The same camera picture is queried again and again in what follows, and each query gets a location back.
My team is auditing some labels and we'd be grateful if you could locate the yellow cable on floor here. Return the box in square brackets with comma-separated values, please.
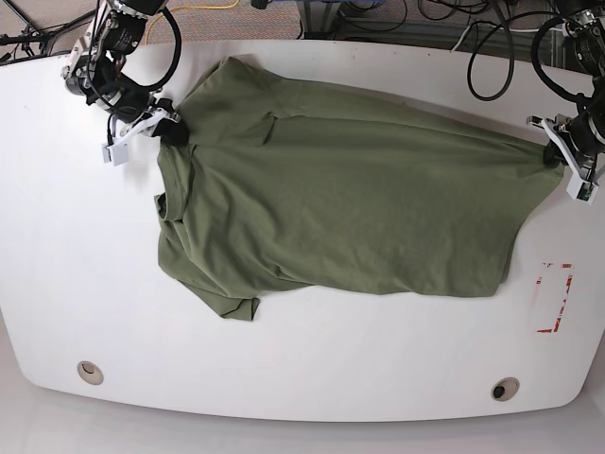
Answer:
[146, 0, 240, 45]

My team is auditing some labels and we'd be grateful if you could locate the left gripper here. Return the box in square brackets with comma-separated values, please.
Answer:
[527, 113, 604, 183]

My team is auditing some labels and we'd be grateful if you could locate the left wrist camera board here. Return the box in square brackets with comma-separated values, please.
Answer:
[566, 173, 599, 205]

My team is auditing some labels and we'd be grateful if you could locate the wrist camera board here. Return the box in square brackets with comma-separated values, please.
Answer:
[566, 173, 599, 205]
[101, 143, 130, 166]

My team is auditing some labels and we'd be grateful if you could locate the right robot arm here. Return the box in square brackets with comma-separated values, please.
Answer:
[61, 1, 190, 148]

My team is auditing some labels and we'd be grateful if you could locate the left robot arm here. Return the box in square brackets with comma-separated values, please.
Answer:
[529, 1, 604, 183]

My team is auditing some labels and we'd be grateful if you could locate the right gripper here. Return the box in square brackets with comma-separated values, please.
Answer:
[107, 97, 190, 147]

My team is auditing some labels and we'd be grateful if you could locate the white cable on floor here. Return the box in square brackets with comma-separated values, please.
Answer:
[451, 24, 474, 52]

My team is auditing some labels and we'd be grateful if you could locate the left table cable grommet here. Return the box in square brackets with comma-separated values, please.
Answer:
[77, 361, 104, 386]

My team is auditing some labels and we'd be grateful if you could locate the table cable grommet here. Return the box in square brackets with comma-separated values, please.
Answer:
[77, 361, 104, 386]
[491, 377, 520, 402]

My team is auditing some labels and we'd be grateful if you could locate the black tripod stand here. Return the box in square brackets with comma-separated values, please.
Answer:
[1, 1, 95, 66]

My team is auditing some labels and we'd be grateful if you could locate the olive green T-shirt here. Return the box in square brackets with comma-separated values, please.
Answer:
[155, 58, 563, 321]

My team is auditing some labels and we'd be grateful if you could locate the red tape rectangle marking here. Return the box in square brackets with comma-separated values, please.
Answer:
[531, 263, 574, 334]

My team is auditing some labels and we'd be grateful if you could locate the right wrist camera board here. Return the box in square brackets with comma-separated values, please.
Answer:
[101, 143, 130, 166]

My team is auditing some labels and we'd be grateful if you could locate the right table cable grommet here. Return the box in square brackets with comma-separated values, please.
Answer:
[491, 377, 520, 402]

